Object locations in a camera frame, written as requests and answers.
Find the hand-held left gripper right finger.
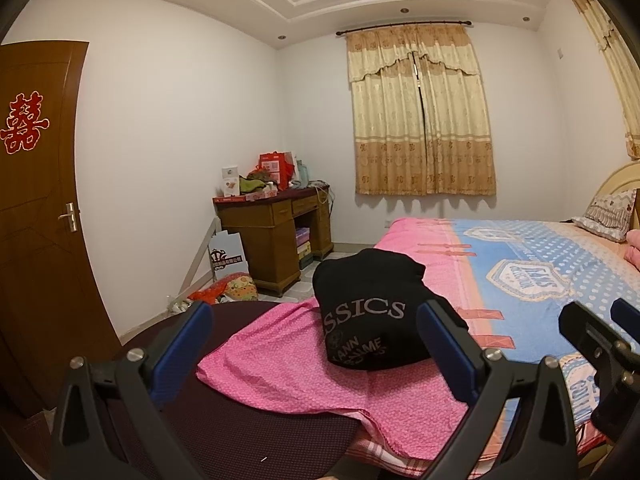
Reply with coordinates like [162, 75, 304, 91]
[417, 299, 581, 480]

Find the cream wooden bed frame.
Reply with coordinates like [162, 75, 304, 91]
[590, 160, 640, 231]

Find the beige floral window curtain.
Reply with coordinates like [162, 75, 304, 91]
[346, 24, 498, 197]
[565, 0, 640, 161]

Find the dark curtain rod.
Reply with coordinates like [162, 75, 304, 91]
[336, 19, 473, 37]

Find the red plastic bag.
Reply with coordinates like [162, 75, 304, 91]
[187, 284, 221, 306]

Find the brown wooden door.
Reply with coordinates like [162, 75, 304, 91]
[0, 40, 123, 418]

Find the white cable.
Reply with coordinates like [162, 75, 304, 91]
[307, 182, 335, 221]

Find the dark maroon round cushion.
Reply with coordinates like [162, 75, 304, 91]
[114, 300, 362, 480]

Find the white crown print paper bag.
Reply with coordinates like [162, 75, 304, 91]
[207, 230, 248, 286]

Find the red paper door decoration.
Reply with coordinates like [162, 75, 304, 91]
[0, 92, 51, 155]

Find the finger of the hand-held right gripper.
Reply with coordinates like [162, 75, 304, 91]
[611, 298, 640, 347]
[559, 301, 635, 387]

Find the silver door handle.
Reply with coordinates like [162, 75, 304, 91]
[57, 202, 81, 233]

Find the pink folded blanket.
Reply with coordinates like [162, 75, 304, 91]
[625, 229, 640, 272]

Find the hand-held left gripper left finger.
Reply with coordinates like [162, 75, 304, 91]
[47, 301, 215, 480]

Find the red plaid bed sheet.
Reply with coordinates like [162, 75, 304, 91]
[345, 420, 608, 476]

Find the colourful floral bag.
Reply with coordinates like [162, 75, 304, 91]
[215, 272, 259, 303]

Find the grey metal frame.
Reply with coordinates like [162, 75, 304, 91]
[179, 217, 221, 301]

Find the red gift bag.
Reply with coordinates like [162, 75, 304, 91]
[258, 151, 296, 192]

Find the black hooded jacket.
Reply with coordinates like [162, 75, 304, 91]
[312, 248, 471, 372]

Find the brown wooden desk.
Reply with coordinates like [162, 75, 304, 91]
[212, 186, 335, 297]

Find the green cloth pile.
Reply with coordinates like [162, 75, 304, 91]
[239, 172, 273, 195]

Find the white printed box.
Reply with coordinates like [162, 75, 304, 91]
[221, 166, 241, 198]

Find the floral frilled pillow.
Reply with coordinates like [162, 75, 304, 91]
[571, 192, 638, 243]

